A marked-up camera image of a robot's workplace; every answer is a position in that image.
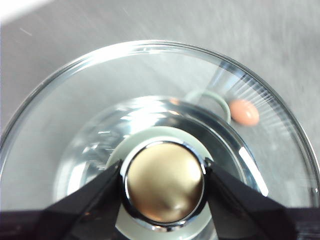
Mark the glass lid with green knob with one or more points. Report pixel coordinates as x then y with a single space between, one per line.
162 185

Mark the sage green electric cooking pot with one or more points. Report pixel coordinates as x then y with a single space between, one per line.
195 120

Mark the brown egg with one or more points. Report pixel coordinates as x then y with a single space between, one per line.
243 112

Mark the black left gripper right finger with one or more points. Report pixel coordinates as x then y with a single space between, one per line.
250 215

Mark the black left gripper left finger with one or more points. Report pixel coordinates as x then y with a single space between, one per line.
75 220

